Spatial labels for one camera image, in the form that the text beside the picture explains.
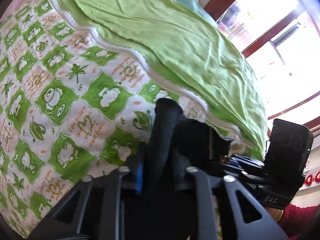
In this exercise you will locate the wooden window frame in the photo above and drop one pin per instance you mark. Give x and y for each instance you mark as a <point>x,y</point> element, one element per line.
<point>280,41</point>

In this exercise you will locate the red sleeve forearm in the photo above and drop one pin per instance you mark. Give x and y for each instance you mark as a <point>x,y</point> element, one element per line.
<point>294,219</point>

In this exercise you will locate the green checkered frog quilt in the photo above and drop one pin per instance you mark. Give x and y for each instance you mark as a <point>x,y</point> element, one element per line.
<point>73,105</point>

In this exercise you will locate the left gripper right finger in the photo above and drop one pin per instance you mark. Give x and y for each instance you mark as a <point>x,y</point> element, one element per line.
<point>241,215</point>

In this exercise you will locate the black pants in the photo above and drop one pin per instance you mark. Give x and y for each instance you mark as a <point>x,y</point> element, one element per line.
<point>165,205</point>

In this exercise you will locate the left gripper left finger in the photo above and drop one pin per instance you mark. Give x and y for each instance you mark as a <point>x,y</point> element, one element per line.
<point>93,209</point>

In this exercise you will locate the light green sheet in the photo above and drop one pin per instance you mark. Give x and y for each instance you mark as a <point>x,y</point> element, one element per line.
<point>186,50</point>

